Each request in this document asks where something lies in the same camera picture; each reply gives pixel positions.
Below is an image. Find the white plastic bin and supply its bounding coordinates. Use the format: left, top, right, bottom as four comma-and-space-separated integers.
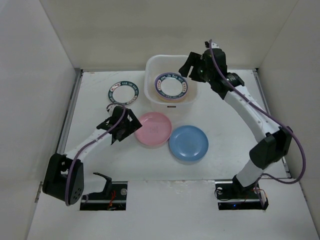
144, 54, 200, 115

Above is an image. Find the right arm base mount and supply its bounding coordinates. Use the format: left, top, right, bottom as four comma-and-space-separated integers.
214, 180, 269, 211

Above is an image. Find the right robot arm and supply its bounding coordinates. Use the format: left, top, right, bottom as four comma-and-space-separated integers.
178, 48, 292, 198

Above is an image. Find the blue plate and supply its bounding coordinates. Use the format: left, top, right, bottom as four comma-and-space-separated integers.
168, 125, 209, 164

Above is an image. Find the cream plate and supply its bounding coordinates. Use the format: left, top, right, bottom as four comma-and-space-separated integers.
159, 97, 184, 103

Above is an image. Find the pink plate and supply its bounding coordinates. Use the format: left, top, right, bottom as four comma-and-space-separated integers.
156, 94, 186, 103
134, 112, 173, 147

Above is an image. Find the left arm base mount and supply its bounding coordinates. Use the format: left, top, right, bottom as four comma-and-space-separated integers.
79, 181, 128, 211

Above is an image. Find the purple plate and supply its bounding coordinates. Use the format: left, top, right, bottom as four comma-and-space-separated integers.
153, 73, 189, 100

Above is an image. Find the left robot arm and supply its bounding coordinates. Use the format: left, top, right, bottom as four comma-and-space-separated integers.
42, 103, 142, 206

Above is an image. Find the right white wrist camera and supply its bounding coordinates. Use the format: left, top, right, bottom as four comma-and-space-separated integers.
204, 41, 220, 49

